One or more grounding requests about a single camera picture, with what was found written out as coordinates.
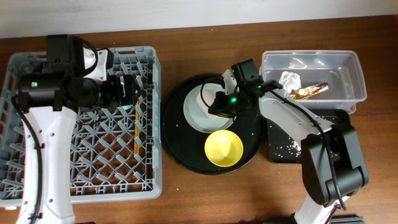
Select yellow bowl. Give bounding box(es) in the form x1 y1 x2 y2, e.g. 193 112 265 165
204 130 244 167

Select brown gold coffee sachet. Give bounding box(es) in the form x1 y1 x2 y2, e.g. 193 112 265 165
290 83 329 100

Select grey dishwasher rack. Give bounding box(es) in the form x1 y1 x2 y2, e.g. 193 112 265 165
1 47 162 208

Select white napkin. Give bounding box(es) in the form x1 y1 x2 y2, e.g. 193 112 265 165
279 71 302 93

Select food scraps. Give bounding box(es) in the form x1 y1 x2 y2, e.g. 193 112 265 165
267 119 320 163

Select black rectangular tray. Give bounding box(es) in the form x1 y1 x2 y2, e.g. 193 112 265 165
267 109 351 164

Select pink cup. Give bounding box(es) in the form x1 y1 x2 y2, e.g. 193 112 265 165
195 90 217 119

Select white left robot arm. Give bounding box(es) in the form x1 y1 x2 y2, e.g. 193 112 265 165
11 34 141 223

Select clear plastic bin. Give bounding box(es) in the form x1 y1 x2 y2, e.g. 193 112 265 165
260 50 367 114

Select white plate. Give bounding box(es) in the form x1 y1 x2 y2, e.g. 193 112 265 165
183 84 233 133

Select wooden chopstick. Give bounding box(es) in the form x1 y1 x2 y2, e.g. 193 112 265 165
134 100 141 154

